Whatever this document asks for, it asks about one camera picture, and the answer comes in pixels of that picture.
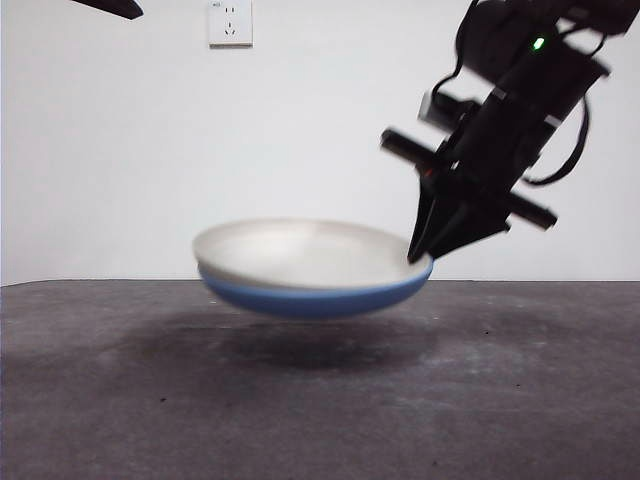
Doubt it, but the white round plate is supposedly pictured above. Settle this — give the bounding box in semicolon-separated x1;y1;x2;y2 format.
191;217;433;292

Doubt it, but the blue round plate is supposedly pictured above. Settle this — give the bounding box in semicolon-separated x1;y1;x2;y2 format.
197;256;436;322

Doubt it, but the pale grey right camera box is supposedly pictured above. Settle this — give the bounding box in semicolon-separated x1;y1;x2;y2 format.
418;90;476;126

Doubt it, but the black cable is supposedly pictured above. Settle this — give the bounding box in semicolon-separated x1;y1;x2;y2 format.
522;94;590;186
432;0;484;96

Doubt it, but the white wall socket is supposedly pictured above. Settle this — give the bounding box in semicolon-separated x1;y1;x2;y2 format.
207;0;254;50

